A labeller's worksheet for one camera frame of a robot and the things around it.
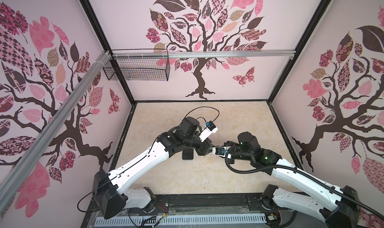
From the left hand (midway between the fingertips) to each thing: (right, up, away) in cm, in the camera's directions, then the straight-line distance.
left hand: (211, 147), depth 70 cm
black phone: (-13, -9, +19) cm, 25 cm away
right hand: (+2, 0, +2) cm, 3 cm away
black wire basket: (-56, +54, +52) cm, 93 cm away
